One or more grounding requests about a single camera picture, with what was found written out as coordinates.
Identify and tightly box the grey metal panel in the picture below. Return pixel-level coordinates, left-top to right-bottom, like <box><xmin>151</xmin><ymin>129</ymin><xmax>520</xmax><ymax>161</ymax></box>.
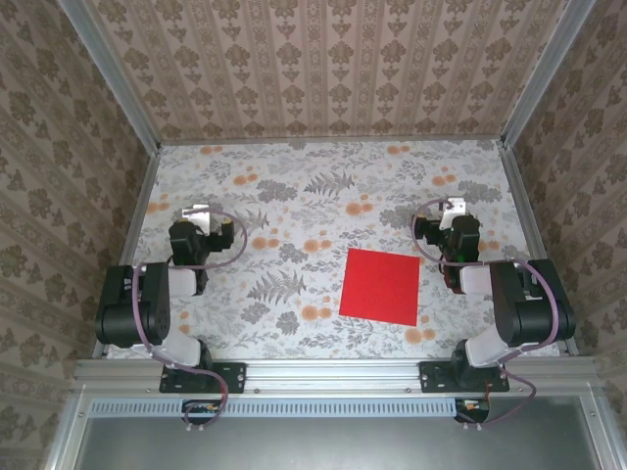
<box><xmin>72</xmin><ymin>395</ymin><xmax>603</xmax><ymax>470</ymax></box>

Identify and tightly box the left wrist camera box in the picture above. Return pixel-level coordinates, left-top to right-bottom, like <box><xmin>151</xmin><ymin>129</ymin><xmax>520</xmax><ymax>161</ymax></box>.
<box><xmin>179</xmin><ymin>204</ymin><xmax>213</xmax><ymax>234</ymax></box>

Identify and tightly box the grey slotted cable duct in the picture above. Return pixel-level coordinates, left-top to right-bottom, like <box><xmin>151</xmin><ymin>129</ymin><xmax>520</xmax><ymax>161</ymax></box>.
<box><xmin>90</xmin><ymin>397</ymin><xmax>457</xmax><ymax>418</ymax></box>

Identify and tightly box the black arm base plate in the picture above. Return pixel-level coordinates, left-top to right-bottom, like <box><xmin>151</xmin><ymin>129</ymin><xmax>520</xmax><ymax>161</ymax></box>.
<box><xmin>419</xmin><ymin>360</ymin><xmax>510</xmax><ymax>395</ymax></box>
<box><xmin>160</xmin><ymin>360</ymin><xmax>247</xmax><ymax>395</ymax></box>

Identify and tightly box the aluminium frame post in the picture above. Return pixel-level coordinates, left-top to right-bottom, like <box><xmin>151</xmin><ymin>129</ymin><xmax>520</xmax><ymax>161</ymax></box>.
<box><xmin>43</xmin><ymin>386</ymin><xmax>97</xmax><ymax>470</ymax></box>
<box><xmin>582</xmin><ymin>391</ymin><xmax>627</xmax><ymax>470</ymax></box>
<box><xmin>498</xmin><ymin>0</ymin><xmax>600</xmax><ymax>148</ymax></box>
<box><xmin>59</xmin><ymin>0</ymin><xmax>164</xmax><ymax>154</ymax></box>

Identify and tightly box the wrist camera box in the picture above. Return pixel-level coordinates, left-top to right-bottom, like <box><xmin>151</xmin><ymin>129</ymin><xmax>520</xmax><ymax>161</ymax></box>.
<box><xmin>439</xmin><ymin>197</ymin><xmax>467</xmax><ymax>230</ymax></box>
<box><xmin>179</xmin><ymin>204</ymin><xmax>213</xmax><ymax>234</ymax></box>

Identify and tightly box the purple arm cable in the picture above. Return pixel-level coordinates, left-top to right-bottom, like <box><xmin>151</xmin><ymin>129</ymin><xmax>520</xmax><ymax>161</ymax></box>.
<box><xmin>131</xmin><ymin>205</ymin><xmax>250</xmax><ymax>436</ymax></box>
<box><xmin>410</xmin><ymin>197</ymin><xmax>562</xmax><ymax>433</ymax></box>

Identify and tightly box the red paper sheet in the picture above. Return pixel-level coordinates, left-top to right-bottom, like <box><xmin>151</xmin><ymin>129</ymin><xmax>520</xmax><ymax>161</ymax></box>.
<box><xmin>337</xmin><ymin>248</ymin><xmax>423</xmax><ymax>328</ymax></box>

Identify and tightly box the wide aluminium frame rail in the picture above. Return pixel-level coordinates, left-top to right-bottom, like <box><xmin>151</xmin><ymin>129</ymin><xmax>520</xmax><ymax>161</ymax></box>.
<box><xmin>72</xmin><ymin>355</ymin><xmax>607</xmax><ymax>394</ymax></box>

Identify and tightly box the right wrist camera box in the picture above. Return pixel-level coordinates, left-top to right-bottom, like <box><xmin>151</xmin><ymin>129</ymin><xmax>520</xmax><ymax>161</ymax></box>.
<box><xmin>439</xmin><ymin>197</ymin><xmax>467</xmax><ymax>230</ymax></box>

